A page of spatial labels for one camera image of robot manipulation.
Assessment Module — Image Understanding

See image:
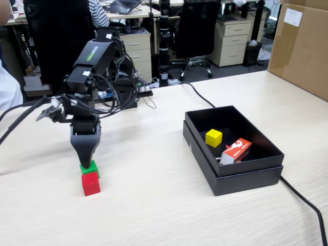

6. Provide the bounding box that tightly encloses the person in white shirt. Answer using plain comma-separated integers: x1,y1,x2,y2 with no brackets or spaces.
0,59,24,111

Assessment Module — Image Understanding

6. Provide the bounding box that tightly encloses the wide black office chair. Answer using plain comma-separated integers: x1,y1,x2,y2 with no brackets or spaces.
23,0,97,91

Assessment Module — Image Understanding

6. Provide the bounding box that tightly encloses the large cardboard box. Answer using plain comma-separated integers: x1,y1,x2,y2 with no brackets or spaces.
266,0,328,102

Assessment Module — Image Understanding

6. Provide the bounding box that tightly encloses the white carton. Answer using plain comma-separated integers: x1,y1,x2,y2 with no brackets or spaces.
23,73,45,87

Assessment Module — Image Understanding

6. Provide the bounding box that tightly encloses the robot control board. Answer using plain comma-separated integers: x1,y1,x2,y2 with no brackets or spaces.
97,84,154,103

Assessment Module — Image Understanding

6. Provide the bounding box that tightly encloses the black table cable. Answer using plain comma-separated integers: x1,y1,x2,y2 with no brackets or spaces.
176,81,328,246

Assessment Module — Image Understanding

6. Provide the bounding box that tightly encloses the white shipping label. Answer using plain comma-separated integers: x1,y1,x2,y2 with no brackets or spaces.
283,8,303,27

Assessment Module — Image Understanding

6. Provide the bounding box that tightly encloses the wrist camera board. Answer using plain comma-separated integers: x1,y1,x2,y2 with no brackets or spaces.
35,105,64,122

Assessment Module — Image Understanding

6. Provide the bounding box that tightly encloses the black inner box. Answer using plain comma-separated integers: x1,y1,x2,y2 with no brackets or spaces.
184,105,285,178

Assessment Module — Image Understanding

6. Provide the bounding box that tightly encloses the red wooden cube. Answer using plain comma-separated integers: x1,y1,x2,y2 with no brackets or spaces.
81,171,101,197

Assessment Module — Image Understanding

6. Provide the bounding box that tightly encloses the yellow wooden cube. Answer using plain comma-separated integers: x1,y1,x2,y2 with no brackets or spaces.
205,129,223,148

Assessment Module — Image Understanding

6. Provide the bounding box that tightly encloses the green wooden cube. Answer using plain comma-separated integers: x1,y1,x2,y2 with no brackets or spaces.
79,160,100,179

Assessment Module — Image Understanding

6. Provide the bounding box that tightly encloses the black trash bin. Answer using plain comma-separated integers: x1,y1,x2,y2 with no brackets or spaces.
242,39,263,68

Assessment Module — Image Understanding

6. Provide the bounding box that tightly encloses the person in striped shirt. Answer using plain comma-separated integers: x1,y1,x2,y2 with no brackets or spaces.
88,0,110,29

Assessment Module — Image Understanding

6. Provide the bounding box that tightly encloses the bare forearm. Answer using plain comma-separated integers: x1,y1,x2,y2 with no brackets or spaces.
0,0,13,26

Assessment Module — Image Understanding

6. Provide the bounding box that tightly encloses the orange matchbox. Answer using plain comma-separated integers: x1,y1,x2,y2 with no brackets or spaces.
220,137,253,166

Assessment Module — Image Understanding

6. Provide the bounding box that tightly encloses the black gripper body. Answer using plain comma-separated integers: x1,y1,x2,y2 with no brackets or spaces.
60,95,102,136

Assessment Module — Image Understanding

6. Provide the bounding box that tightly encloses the beige office desk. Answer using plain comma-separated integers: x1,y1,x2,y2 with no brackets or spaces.
105,4,162,20

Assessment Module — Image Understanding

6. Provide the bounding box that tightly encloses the thin black stand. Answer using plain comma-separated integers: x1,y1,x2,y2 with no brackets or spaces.
148,0,156,56

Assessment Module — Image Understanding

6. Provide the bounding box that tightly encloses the black laptop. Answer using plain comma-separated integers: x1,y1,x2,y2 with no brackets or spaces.
105,0,143,15

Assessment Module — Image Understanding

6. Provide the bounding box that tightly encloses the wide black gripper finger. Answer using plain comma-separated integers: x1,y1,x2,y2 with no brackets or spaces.
70,133,101,169

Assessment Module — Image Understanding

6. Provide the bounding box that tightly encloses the black swivel office chair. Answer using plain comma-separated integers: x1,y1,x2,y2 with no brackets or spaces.
170,0,221,81

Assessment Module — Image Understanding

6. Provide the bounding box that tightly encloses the thick black pole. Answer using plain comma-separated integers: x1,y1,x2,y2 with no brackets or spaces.
158,0,171,88

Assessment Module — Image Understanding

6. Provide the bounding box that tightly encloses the beige three drawer cabinet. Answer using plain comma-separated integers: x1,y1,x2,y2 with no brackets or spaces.
206,19,252,68

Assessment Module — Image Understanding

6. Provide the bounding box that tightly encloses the black open box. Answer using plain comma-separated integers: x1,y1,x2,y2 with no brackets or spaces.
182,120,284,197

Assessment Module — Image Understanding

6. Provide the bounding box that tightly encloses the thick black camera cable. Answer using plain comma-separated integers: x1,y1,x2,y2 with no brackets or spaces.
0,96,56,146

